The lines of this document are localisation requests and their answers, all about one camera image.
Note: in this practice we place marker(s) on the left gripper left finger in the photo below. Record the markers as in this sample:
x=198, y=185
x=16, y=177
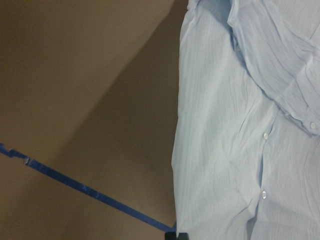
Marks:
x=170, y=236

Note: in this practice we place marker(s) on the light blue button-up shirt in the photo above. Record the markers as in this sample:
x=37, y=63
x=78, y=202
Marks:
x=246, y=154

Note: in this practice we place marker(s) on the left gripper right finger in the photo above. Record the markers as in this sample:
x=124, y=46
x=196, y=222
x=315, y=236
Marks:
x=182, y=236

